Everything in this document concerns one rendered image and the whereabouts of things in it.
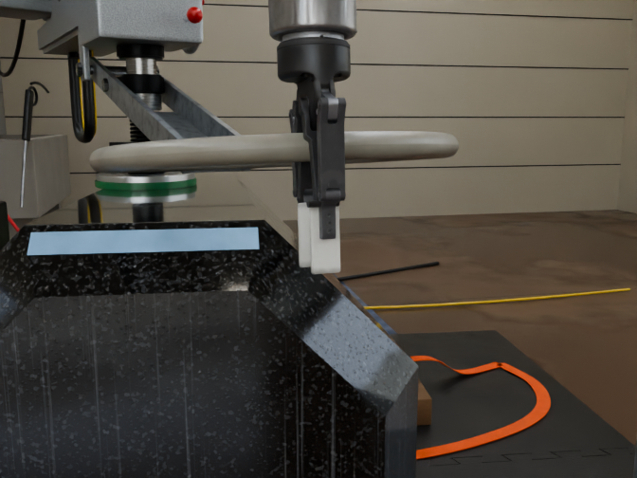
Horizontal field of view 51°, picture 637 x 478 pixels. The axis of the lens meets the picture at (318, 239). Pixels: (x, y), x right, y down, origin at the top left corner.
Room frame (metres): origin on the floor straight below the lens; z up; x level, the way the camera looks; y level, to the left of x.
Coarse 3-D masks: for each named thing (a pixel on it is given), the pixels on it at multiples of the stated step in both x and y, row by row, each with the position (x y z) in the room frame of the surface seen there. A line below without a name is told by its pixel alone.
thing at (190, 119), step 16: (80, 64) 1.59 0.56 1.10; (96, 64) 1.58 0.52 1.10; (96, 80) 1.59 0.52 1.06; (112, 80) 1.45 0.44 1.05; (112, 96) 1.46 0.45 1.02; (128, 96) 1.35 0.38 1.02; (176, 96) 1.43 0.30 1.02; (128, 112) 1.35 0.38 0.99; (144, 112) 1.25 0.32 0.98; (160, 112) 1.41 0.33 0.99; (176, 112) 1.42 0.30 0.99; (192, 112) 1.35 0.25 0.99; (208, 112) 1.29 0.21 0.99; (144, 128) 1.26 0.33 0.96; (160, 128) 1.17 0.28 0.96; (176, 128) 1.31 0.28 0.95; (192, 128) 1.32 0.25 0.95; (208, 128) 1.28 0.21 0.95; (224, 128) 1.21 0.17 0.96
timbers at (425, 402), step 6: (420, 384) 2.08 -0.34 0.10; (420, 390) 2.03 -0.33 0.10; (426, 390) 2.03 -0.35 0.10; (420, 396) 1.98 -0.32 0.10; (426, 396) 1.98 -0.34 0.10; (420, 402) 1.96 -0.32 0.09; (426, 402) 1.96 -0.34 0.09; (420, 408) 1.96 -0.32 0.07; (426, 408) 1.96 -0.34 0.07; (420, 414) 1.96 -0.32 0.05; (426, 414) 1.96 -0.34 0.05; (420, 420) 1.96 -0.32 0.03; (426, 420) 1.96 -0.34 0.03
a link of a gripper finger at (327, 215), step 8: (328, 192) 0.63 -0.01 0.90; (336, 192) 0.64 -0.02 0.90; (328, 200) 0.64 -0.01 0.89; (320, 208) 0.65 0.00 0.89; (328, 208) 0.65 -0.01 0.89; (320, 216) 0.65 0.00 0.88; (328, 216) 0.65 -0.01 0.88; (320, 224) 0.65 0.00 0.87; (328, 224) 0.65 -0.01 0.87; (320, 232) 0.65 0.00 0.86; (328, 232) 0.65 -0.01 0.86
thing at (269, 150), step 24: (120, 144) 0.75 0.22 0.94; (144, 144) 0.72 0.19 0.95; (168, 144) 0.70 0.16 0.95; (192, 144) 0.69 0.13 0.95; (216, 144) 0.68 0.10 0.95; (240, 144) 0.67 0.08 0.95; (264, 144) 0.67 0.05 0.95; (288, 144) 0.67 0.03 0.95; (360, 144) 0.69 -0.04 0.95; (384, 144) 0.71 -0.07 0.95; (408, 144) 0.73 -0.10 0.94; (432, 144) 0.76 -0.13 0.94; (456, 144) 0.83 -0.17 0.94; (96, 168) 0.80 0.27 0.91; (120, 168) 0.74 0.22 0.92; (144, 168) 0.72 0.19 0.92; (168, 168) 1.04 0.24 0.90; (192, 168) 1.08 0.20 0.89; (216, 168) 1.11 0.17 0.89; (240, 168) 1.13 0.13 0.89
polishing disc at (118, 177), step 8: (96, 176) 1.44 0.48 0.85; (104, 176) 1.39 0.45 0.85; (112, 176) 1.38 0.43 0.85; (120, 176) 1.37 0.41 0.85; (128, 176) 1.37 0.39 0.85; (136, 176) 1.37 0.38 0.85; (144, 176) 1.37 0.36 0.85; (152, 176) 1.38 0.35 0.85; (160, 176) 1.38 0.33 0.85; (168, 176) 1.39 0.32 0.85; (176, 176) 1.41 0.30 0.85; (184, 176) 1.43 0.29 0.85; (192, 176) 1.46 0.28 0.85
